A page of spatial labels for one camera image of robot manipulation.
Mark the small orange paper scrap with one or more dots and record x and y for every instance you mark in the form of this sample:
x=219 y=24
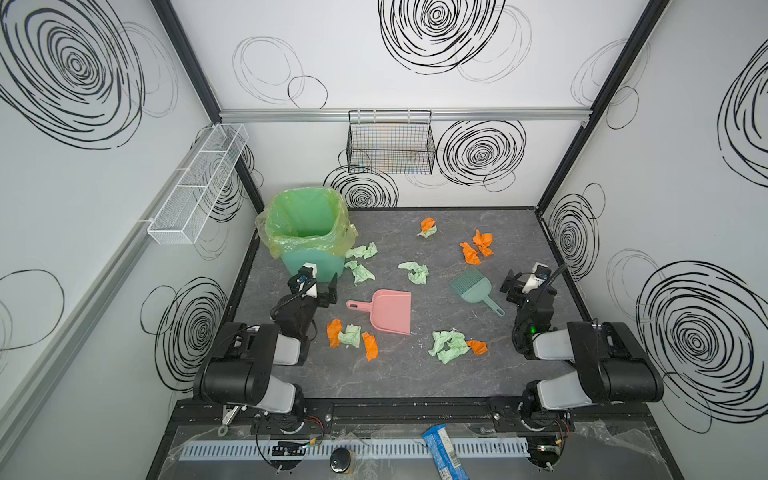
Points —
x=478 y=347

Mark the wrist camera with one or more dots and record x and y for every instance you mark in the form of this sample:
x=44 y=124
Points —
x=538 y=276
x=307 y=280

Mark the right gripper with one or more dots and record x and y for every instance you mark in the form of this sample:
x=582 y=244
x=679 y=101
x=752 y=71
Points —
x=519 y=288

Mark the green hand brush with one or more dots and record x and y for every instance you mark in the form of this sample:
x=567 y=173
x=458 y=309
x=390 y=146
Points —
x=473 y=287

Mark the orange paper scrap far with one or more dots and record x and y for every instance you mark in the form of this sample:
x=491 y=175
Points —
x=428 y=227

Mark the green bin liner bag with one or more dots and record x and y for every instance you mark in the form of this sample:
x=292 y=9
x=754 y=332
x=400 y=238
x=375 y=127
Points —
x=267 y=224

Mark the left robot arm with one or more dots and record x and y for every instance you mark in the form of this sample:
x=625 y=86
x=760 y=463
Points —
x=237 y=371

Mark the green paper scrap lower bin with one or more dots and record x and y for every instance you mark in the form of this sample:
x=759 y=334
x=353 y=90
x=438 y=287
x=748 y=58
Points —
x=359 y=271

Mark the white slotted cable duct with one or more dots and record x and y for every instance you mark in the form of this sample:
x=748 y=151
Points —
x=376 y=449

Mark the green paper scrap front right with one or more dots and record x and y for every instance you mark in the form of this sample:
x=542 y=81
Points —
x=448 y=345

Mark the pink plastic dustpan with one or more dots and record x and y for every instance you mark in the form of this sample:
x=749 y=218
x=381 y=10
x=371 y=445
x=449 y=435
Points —
x=389 y=310

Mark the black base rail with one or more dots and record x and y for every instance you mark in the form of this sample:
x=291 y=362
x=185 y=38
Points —
x=325 y=415

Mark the black wire basket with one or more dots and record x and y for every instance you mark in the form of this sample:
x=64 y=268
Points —
x=390 y=141

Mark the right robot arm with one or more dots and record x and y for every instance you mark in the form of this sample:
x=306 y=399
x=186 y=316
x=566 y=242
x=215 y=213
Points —
x=609 y=365

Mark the orange paper scrap right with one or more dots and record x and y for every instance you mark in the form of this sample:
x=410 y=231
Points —
x=483 y=242

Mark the white wire shelf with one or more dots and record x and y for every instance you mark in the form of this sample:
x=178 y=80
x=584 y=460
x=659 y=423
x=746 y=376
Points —
x=189 y=205

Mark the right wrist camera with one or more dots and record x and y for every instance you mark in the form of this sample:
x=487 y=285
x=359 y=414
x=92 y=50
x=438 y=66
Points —
x=538 y=276

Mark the green paper scrap centre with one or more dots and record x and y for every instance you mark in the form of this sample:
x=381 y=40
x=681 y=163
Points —
x=417 y=273

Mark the green trash bin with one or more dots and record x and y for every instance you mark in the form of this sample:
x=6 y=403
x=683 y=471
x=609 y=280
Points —
x=312 y=261

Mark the green paper scrap front left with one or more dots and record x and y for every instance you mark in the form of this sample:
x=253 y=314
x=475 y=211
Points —
x=350 y=336

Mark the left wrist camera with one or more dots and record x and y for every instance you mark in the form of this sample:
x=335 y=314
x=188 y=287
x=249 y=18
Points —
x=307 y=280

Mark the orange paper scrap strip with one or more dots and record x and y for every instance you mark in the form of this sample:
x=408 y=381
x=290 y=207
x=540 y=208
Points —
x=471 y=256

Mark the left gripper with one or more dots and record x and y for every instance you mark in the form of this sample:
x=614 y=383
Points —
x=318 y=289

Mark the green paper scrap by bin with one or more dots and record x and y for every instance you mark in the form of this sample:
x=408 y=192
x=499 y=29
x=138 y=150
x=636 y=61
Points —
x=362 y=252

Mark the orange paper scrap left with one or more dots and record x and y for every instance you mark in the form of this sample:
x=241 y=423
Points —
x=333 y=329

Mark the orange paper scrap front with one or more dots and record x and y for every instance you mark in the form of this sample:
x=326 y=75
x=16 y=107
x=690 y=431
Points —
x=371 y=346

